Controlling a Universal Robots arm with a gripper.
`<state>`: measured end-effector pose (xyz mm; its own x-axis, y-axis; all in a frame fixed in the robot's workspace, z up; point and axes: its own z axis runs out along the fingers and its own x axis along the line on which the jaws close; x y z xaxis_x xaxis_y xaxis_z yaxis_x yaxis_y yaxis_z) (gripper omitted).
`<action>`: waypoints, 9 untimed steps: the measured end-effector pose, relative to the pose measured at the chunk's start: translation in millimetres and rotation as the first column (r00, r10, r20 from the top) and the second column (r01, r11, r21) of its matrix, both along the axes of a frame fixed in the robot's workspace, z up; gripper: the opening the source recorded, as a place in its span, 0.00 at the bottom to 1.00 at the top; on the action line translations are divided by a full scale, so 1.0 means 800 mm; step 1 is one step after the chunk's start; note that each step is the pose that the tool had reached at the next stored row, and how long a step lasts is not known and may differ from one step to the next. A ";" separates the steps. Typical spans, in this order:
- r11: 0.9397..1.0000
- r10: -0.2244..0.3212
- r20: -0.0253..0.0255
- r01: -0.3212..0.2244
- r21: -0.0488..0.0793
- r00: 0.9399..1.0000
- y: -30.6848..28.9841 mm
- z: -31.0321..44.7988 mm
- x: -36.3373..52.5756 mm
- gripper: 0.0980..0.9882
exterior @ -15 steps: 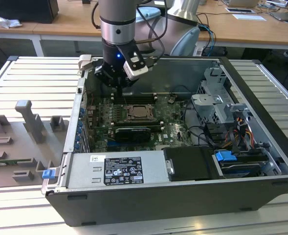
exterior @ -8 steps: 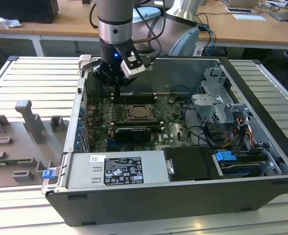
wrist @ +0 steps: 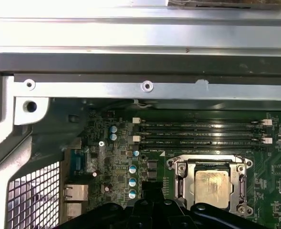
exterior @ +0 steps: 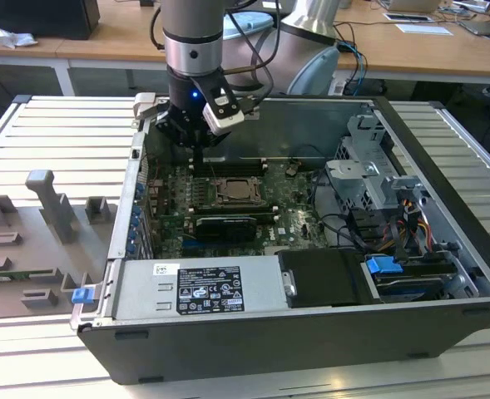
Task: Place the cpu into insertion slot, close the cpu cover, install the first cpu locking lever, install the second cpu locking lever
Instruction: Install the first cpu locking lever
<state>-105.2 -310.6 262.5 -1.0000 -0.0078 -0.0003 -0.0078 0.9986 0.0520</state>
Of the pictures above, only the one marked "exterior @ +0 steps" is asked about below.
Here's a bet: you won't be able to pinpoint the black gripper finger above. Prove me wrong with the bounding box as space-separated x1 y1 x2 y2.
198 132 226 170
152 107 200 171

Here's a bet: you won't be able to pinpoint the black RAM slot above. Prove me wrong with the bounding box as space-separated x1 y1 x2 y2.
192 166 267 177
193 202 280 212
192 159 267 170
193 209 280 219

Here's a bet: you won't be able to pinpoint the CPU socket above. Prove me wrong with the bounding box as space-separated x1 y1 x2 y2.
214 175 269 206

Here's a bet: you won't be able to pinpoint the black graphics card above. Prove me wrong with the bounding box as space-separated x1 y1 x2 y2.
194 214 258 244

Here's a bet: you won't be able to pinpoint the long wooden desk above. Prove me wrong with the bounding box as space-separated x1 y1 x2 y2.
56 0 490 86

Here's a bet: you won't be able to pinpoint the green motherboard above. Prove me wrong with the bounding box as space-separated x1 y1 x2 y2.
144 160 333 257

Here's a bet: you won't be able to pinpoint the silver power supply unit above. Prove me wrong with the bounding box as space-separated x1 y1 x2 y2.
111 254 298 322

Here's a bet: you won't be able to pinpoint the metal drive cage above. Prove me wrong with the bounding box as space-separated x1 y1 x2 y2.
324 113 429 212

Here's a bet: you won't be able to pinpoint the wooden desk white legs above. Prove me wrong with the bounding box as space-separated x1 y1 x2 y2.
0 0 104 99

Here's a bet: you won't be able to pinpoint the black plastic air shroud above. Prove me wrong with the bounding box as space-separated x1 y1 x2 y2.
276 248 374 309

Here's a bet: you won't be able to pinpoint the black box on desk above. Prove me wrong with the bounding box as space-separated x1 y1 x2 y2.
0 0 101 41

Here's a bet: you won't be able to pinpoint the crumpled white paper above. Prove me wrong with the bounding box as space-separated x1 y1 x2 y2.
0 22 38 49

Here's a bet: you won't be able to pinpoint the blue case latch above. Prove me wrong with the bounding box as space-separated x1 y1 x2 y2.
72 288 96 305

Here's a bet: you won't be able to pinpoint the grey parts rack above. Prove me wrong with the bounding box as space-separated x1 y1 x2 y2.
0 169 119 322

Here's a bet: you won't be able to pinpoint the black open PC case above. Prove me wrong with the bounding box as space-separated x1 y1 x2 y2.
76 93 490 386

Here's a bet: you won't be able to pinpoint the hard disk in blue carrier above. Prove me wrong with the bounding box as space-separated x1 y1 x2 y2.
364 254 457 303

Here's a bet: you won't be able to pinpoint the open silver laptop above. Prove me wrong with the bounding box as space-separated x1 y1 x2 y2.
376 0 442 13

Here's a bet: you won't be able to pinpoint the white paper sheet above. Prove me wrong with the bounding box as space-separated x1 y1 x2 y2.
394 22 454 37

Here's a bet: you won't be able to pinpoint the dark grey laptop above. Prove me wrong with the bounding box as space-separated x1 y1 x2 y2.
458 17 490 37

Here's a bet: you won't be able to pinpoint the grey case handle latch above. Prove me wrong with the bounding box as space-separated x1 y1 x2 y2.
131 91 161 123

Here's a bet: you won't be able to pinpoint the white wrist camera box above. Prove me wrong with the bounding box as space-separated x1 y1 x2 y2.
194 74 246 136

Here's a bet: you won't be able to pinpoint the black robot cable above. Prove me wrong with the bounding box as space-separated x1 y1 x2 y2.
222 0 283 116

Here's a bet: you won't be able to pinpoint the black data cable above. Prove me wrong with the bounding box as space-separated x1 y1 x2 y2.
309 174 396 255

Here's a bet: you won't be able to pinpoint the blue cable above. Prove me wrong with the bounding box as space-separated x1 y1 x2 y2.
347 40 369 99

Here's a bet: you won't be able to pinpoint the coloured power wire bundle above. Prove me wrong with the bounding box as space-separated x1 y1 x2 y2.
389 198 433 255

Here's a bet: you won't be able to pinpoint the grey desk cable hatch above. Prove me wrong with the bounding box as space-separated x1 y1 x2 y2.
383 12 433 24

